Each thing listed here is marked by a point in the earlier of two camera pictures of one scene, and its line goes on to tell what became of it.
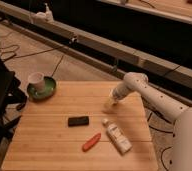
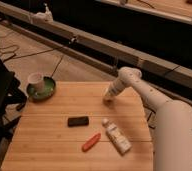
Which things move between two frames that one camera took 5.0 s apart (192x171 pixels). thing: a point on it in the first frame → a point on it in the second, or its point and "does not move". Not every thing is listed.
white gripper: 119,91 → 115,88
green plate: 49,89 does not move
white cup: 38,79 does not move
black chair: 7,99 does not move
